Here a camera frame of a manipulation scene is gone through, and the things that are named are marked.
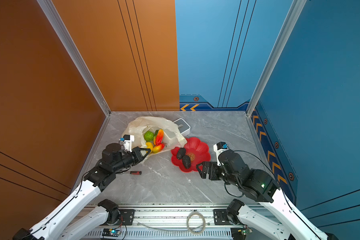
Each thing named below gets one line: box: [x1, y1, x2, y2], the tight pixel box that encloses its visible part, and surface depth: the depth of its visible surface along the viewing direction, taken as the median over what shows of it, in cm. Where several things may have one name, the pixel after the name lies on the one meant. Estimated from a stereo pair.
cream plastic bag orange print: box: [121, 116, 188, 154], surface depth 93 cm
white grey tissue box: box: [173, 118, 191, 137], surface depth 107 cm
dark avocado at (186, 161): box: [182, 155, 191, 169], surface depth 91 cm
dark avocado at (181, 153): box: [176, 147, 186, 160], surface depth 93 cm
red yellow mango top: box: [153, 129, 165, 146], surface depth 98 cm
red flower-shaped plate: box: [171, 137, 211, 173], surface depth 96 cm
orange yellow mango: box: [152, 143, 165, 153], surface depth 96 cm
